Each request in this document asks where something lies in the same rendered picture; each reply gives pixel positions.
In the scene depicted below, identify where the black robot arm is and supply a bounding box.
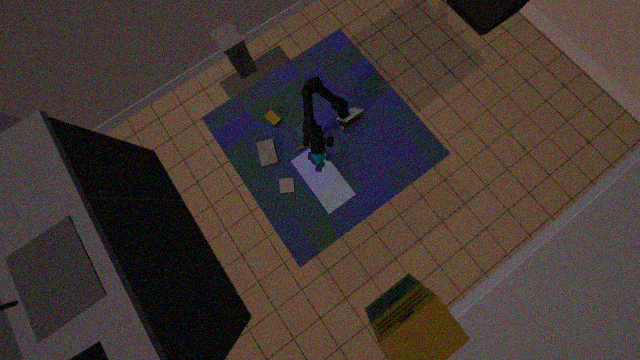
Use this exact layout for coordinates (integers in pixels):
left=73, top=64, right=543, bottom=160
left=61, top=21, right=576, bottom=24
left=301, top=76, right=351, bottom=155

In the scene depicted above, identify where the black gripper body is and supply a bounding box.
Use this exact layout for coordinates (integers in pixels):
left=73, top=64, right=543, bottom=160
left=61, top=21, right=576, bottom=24
left=303, top=135, right=334, bottom=147

